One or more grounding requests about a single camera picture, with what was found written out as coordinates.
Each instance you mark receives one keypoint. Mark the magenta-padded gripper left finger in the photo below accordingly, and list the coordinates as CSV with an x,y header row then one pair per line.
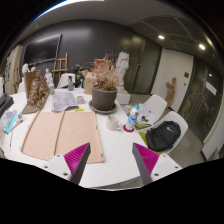
x,y
75,160

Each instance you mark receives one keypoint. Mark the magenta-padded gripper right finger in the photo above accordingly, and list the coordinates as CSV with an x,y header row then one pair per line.
x,y
148,160

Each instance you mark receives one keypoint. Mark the clear plastic water bottle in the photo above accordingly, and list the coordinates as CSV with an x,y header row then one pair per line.
x,y
132,117

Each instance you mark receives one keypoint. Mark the green seat cushion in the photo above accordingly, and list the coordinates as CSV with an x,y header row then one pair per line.
x,y
144,137

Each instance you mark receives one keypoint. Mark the flat brown cardboard sheet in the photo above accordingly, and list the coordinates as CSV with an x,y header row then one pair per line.
x,y
63,135

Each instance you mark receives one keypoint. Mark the black backpack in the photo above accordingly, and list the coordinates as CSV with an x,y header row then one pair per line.
x,y
163,135

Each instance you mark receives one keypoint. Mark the flat round red coaster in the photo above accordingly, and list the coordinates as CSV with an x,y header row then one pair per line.
x,y
124,128

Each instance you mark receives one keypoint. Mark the white plastic chair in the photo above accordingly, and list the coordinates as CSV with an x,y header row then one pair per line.
x,y
154,106
65,80
173,126

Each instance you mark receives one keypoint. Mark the white ceramic mug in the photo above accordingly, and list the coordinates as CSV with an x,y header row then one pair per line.
x,y
112,123

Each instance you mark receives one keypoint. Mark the round plant pot saucer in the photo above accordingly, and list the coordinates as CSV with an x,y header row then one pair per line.
x,y
101,110

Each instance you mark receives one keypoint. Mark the small white cup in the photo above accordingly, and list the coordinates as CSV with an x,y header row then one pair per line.
x,y
80,99

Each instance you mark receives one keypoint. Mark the open printed magazine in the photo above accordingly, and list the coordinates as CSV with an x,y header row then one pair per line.
x,y
63,100

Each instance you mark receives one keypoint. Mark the wooden figure sculpture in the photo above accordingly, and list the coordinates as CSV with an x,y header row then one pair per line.
x,y
170,91

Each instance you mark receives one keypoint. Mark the grey pot with dried plant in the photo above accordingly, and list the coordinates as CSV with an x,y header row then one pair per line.
x,y
104,91

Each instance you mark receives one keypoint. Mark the clear spray bottle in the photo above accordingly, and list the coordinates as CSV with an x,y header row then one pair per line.
x,y
70,84

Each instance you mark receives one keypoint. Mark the brown cardboard box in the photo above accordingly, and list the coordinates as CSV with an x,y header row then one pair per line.
x,y
89,82

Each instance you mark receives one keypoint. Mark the small white plaster figurine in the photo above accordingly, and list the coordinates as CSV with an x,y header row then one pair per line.
x,y
49,78

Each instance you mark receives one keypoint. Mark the white plaster statue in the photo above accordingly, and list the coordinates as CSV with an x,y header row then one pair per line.
x,y
122,71

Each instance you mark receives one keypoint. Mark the wooden easel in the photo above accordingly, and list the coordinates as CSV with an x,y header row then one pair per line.
x,y
60,66

